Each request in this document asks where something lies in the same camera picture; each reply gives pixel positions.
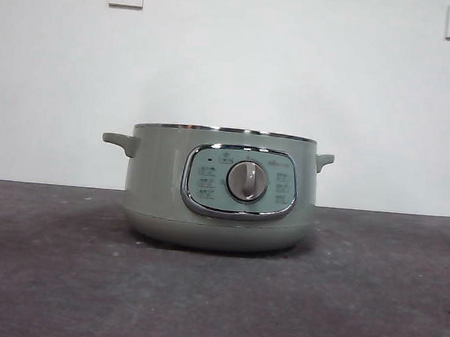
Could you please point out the pale green electric pot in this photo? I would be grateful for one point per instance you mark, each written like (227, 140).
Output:
(155, 194)

